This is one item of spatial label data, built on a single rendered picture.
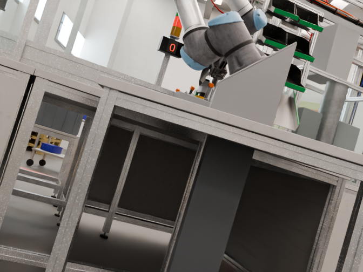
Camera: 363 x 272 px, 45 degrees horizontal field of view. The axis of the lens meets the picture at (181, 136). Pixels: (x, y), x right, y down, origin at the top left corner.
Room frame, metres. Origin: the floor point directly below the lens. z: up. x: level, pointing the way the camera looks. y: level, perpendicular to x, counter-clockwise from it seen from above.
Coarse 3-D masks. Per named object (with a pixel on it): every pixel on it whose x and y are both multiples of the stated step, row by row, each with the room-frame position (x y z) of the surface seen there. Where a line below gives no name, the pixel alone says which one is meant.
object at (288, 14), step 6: (264, 0) 2.36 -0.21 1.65; (270, 0) 2.24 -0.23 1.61; (276, 0) 2.35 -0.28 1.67; (282, 0) 2.35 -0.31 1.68; (270, 6) 2.20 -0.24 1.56; (276, 6) 2.37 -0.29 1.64; (282, 6) 2.37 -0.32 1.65; (288, 6) 2.33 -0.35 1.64; (294, 6) 2.23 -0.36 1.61; (276, 12) 2.12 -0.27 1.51; (282, 12) 2.12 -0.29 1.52; (288, 12) 2.30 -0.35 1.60; (294, 12) 2.21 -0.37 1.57; (294, 18) 2.13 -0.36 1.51
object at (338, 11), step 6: (306, 0) 3.41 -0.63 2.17; (312, 0) 3.40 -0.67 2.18; (318, 0) 3.42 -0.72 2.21; (324, 0) 3.53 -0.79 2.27; (216, 6) 3.24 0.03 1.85; (318, 6) 3.45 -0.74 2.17; (324, 6) 3.44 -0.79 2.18; (330, 6) 3.47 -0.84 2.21; (222, 12) 3.27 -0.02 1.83; (336, 12) 3.47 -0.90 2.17; (342, 12) 3.51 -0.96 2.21; (348, 18) 3.53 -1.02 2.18; (354, 18) 3.54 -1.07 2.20; (360, 24) 3.57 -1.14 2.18
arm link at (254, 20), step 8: (232, 0) 1.71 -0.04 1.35; (240, 0) 1.71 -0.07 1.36; (232, 8) 1.74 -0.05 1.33; (240, 8) 1.72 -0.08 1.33; (248, 8) 1.72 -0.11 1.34; (240, 16) 1.74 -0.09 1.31; (248, 16) 1.73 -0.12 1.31; (256, 16) 1.71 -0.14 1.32; (264, 16) 1.74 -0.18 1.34; (248, 24) 1.74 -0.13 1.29; (256, 24) 1.73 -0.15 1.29; (264, 24) 1.73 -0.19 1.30
